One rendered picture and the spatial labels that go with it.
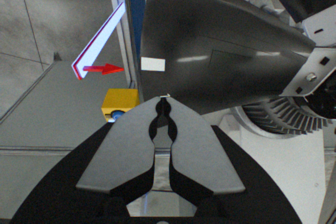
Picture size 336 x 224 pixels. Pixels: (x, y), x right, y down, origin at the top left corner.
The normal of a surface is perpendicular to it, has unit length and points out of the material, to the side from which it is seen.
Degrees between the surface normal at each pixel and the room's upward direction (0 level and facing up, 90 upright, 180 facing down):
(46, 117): 90
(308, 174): 50
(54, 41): 0
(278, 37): 13
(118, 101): 90
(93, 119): 90
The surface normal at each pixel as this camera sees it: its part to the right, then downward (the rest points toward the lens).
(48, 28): 0.02, 0.71
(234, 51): -0.01, 0.55
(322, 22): -0.70, 0.17
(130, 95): 0.04, -0.70
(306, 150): 0.04, -0.08
